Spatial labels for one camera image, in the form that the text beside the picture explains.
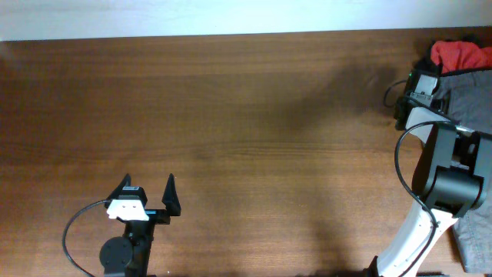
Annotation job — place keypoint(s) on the red garment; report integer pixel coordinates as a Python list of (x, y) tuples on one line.
[(459, 55)]

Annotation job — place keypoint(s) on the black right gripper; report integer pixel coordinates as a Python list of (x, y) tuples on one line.
[(437, 103)]

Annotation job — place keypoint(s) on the grey shorts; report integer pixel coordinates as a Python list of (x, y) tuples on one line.
[(469, 115)]

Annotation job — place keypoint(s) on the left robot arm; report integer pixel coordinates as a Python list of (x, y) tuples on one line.
[(128, 255)]

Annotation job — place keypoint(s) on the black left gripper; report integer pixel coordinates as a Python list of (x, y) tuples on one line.
[(161, 216)]

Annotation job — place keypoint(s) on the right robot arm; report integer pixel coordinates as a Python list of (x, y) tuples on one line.
[(453, 174)]

